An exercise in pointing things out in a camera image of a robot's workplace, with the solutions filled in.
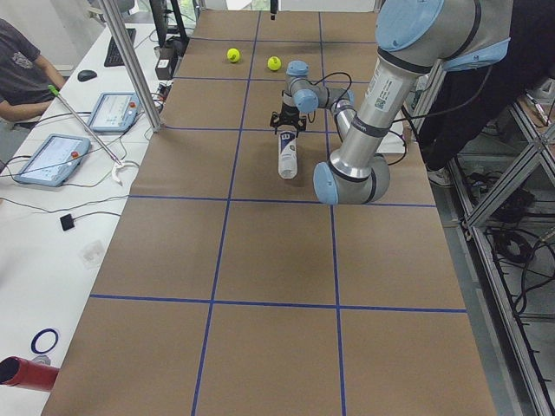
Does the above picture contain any clear tennis ball can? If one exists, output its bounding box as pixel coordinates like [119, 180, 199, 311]
[277, 131, 297, 179]

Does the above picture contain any tennis ball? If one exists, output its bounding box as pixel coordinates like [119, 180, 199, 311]
[226, 48, 241, 63]
[267, 55, 282, 72]

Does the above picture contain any small black box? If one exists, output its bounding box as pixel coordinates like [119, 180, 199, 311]
[155, 48, 178, 81]

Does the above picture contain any far teach pendant tablet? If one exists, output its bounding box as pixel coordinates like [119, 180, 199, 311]
[88, 92, 141, 133]

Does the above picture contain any teach pendant tablet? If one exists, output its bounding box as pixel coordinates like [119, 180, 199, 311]
[88, 92, 141, 133]
[14, 133, 91, 187]

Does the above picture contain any reacher grabber stick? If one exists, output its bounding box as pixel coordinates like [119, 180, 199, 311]
[49, 84, 139, 186]

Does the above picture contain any black keyboard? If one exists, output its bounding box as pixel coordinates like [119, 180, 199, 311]
[103, 28, 136, 68]

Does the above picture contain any black computer mouse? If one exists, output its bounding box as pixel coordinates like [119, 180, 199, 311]
[77, 69, 97, 82]

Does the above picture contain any clear plastic piece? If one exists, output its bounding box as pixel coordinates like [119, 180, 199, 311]
[79, 240, 106, 270]

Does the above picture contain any near teach pendant tablet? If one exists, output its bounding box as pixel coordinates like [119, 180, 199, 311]
[14, 133, 91, 187]

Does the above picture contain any small black square pad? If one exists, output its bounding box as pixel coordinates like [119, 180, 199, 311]
[60, 213, 75, 231]

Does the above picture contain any seated person grey shirt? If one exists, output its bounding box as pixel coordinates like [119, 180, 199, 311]
[1, 19, 66, 123]

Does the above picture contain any blue tape roll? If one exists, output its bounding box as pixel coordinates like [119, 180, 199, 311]
[30, 328, 60, 355]

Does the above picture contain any red cylinder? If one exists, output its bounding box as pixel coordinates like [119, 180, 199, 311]
[1, 356, 59, 392]

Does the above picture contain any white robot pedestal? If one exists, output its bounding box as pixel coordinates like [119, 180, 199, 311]
[377, 123, 407, 154]

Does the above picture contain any aluminium frame post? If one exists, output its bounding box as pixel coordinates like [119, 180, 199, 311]
[98, 0, 161, 133]

